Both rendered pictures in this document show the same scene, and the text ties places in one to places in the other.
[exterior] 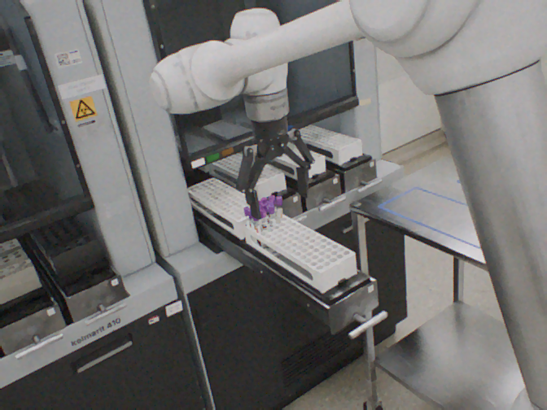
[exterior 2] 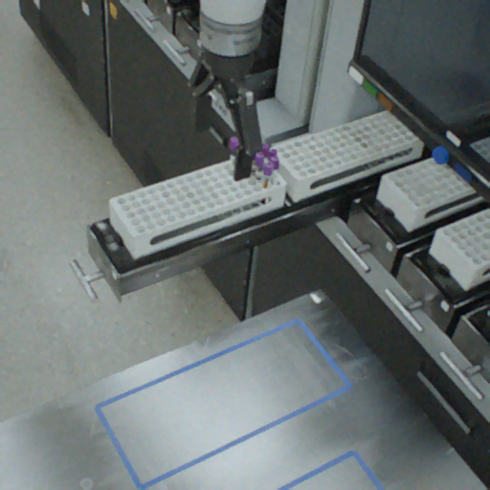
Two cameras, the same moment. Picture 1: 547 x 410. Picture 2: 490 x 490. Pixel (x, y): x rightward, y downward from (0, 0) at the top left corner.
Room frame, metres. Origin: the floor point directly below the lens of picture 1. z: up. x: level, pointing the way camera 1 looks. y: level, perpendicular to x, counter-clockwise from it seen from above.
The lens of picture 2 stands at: (1.07, -1.10, 1.82)
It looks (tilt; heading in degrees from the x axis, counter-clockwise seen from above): 46 degrees down; 86
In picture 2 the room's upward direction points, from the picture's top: 6 degrees clockwise
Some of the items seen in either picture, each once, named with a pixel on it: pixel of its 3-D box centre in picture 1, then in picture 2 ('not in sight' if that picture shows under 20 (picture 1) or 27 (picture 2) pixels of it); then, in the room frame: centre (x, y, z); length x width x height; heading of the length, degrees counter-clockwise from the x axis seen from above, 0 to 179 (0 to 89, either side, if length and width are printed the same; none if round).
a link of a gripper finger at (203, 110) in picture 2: (254, 203); (203, 114); (1.06, 0.03, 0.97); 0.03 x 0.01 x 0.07; 31
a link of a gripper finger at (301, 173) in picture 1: (302, 182); (243, 162); (1.13, -0.09, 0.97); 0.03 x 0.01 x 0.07; 31
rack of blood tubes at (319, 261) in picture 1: (296, 250); (199, 205); (1.06, -0.05, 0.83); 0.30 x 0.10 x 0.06; 31
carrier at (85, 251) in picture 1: (76, 257); (257, 35); (1.17, 0.48, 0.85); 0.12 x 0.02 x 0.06; 121
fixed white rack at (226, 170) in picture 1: (244, 175); (456, 182); (1.53, 0.05, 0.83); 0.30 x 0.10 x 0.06; 31
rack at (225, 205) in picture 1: (226, 207); (346, 155); (1.33, 0.11, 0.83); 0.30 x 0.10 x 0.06; 31
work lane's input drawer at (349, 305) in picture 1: (266, 248); (263, 204); (1.18, 0.02, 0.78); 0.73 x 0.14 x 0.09; 31
